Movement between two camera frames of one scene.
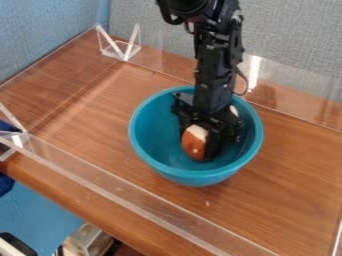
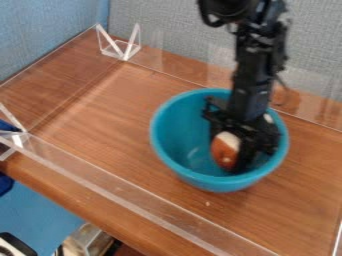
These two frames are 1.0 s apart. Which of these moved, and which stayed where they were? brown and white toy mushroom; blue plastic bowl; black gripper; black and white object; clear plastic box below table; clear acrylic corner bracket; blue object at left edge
Moved: blue plastic bowl; black gripper; brown and white toy mushroom
Stayed: blue object at left edge; black and white object; clear plastic box below table; clear acrylic corner bracket
